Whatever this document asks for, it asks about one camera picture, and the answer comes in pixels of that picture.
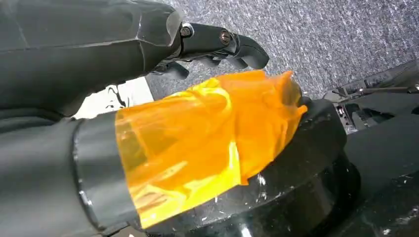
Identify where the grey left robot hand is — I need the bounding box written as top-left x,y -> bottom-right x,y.
0,0 -> 309,237

